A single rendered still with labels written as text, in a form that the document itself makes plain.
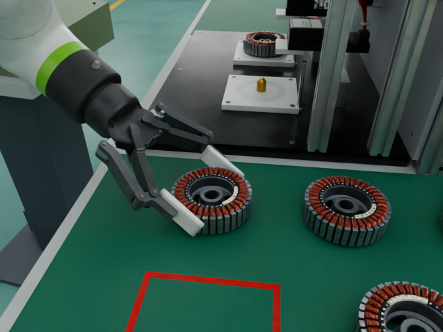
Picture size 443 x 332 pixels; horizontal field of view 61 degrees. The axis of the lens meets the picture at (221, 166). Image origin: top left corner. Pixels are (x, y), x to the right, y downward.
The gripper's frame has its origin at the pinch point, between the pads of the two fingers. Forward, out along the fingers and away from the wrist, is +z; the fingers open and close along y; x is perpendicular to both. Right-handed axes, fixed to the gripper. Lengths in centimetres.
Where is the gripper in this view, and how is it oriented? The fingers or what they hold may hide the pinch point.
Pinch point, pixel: (210, 195)
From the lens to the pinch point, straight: 53.2
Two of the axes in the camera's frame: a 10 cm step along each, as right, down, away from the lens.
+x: 4.5, -5.6, -7.0
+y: -4.7, 5.2, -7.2
